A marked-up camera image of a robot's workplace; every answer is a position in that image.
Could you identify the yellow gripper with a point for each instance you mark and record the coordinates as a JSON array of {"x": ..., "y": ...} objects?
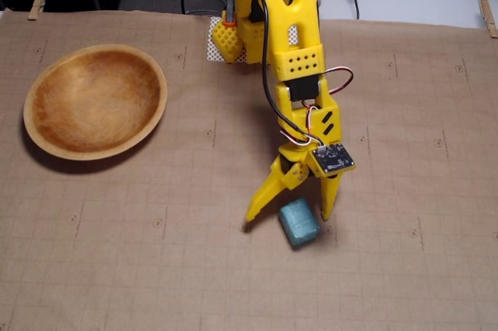
[{"x": 294, "y": 175}]

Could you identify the blue foam block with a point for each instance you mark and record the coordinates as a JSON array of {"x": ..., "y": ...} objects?
[{"x": 299, "y": 224}]

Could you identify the yellow robot base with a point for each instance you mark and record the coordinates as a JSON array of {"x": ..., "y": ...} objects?
[{"x": 227, "y": 43}]

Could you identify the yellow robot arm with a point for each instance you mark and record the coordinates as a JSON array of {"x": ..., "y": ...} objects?
[{"x": 299, "y": 35}]

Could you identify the round wooden bowl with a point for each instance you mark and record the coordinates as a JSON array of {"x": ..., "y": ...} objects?
[{"x": 95, "y": 101}]

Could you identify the brown grid paper mat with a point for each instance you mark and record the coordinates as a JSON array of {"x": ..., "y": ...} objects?
[{"x": 155, "y": 268}]

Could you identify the white perforated mesh pad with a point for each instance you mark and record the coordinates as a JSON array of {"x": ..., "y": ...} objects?
[{"x": 213, "y": 48}]

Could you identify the wooden clothespin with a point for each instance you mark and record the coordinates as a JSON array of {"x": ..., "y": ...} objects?
[
  {"x": 38, "y": 0},
  {"x": 488, "y": 15}
]

